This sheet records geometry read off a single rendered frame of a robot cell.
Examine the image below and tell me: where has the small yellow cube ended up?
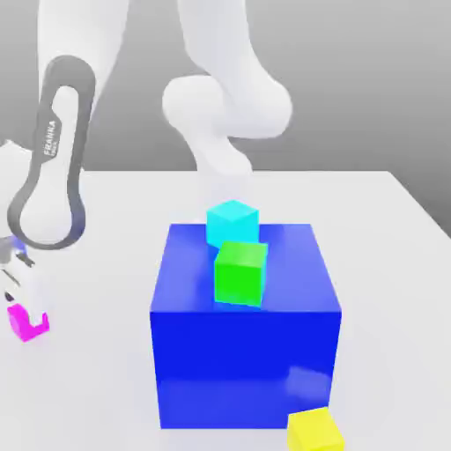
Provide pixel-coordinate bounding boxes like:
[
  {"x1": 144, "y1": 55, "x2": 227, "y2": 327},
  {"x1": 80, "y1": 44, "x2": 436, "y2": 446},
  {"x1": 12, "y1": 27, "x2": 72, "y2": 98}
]
[{"x1": 285, "y1": 406, "x2": 345, "y2": 451}]

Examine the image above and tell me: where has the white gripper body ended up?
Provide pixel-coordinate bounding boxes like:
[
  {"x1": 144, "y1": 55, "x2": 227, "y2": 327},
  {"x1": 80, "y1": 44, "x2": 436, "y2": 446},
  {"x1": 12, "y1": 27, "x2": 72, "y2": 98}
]
[{"x1": 0, "y1": 264, "x2": 46, "y2": 318}]

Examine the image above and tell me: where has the large blue box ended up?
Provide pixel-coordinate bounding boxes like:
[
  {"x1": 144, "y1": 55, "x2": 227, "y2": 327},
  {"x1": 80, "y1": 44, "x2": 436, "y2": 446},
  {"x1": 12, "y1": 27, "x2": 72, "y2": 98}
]
[{"x1": 149, "y1": 222, "x2": 343, "y2": 431}]

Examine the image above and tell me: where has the small cyan cube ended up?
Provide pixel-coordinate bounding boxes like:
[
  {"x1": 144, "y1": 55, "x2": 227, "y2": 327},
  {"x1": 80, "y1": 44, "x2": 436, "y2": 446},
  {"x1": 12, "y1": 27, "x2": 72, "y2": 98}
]
[{"x1": 205, "y1": 199, "x2": 261, "y2": 250}]

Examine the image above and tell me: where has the small green cube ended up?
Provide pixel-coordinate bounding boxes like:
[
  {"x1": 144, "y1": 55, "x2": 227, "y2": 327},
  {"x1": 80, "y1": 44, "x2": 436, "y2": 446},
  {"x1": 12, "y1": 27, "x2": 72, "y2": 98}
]
[{"x1": 213, "y1": 240, "x2": 269, "y2": 308}]

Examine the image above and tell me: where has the small magenta cube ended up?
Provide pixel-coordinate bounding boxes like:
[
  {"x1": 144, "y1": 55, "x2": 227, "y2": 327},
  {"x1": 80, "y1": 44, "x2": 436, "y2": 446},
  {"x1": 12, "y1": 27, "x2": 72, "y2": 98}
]
[{"x1": 6, "y1": 304, "x2": 51, "y2": 344}]

